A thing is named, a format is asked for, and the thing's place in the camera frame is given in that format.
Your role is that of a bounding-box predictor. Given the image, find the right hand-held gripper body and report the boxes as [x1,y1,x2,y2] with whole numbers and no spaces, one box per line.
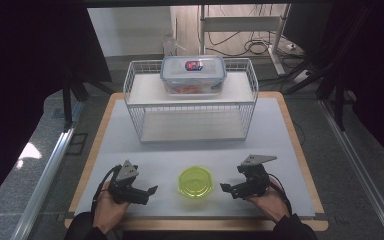
[230,153,278,201]

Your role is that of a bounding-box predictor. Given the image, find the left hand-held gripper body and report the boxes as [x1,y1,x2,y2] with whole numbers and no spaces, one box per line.
[107,159,150,206]

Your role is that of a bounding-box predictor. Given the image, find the green round plastic container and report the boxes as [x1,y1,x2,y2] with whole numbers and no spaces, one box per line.
[177,165,214,199]

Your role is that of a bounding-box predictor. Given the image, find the white wire rack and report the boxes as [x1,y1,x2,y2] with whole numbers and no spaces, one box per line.
[122,57,260,144]

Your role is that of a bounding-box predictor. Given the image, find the clear rectangular food container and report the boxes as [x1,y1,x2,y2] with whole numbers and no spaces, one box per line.
[159,54,228,97]

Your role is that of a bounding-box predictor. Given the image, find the person's left hand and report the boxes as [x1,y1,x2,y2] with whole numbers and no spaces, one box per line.
[92,180,132,235]

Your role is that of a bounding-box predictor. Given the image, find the person's right hand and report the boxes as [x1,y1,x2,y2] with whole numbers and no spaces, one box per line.
[245,177,292,225]

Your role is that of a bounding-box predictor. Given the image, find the white table mat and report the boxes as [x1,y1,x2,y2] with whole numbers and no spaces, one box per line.
[74,97,316,218]

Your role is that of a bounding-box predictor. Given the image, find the black floor grate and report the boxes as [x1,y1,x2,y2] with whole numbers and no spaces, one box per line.
[65,132,89,156]

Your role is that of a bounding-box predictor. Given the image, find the black metal stand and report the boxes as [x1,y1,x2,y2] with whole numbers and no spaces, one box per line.
[61,69,90,130]
[332,66,348,132]

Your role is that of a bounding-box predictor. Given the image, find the white power strip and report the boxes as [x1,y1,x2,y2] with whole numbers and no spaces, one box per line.
[292,69,313,85]

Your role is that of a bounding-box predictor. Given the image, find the clear plastic bottle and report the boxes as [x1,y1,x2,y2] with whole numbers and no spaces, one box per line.
[161,32,178,58]

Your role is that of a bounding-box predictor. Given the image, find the dark curtain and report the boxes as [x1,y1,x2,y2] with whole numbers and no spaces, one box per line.
[313,0,384,173]
[0,0,112,216]

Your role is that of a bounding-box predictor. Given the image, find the left hand-held gripper cable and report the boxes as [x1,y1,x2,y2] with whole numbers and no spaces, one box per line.
[90,164,124,215]

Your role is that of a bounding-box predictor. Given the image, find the hand-held gripper cable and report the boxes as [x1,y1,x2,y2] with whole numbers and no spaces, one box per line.
[90,164,124,215]
[267,172,294,216]

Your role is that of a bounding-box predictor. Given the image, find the right hand-held gripper cable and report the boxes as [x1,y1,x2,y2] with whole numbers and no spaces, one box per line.
[267,172,294,216]

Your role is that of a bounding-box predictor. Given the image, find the aluminium floor rail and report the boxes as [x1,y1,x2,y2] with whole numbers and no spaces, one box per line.
[317,99,384,240]
[10,100,85,240]

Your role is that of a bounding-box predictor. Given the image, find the bundle of floor cables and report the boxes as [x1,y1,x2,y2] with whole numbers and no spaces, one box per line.
[205,30,303,58]

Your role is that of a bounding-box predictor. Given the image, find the white metal desk frame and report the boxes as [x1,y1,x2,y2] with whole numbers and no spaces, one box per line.
[197,3,292,76]

